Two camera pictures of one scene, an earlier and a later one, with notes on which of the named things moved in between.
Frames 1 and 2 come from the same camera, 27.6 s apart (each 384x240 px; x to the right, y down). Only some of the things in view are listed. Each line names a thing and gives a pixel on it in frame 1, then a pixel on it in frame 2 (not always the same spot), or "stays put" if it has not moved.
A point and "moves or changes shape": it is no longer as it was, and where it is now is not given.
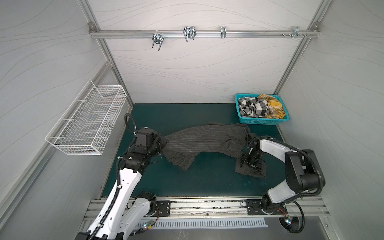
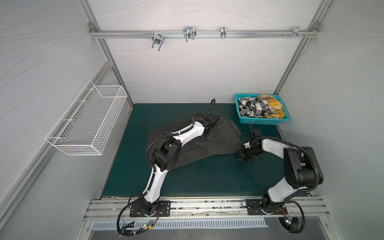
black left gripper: (162, 142) → (210, 137)
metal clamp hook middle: (189, 32) stays put
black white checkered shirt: (252, 107) stays put
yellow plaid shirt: (275, 110) stays put
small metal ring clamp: (223, 32) stays put
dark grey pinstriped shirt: (230, 139) moves or changes shape
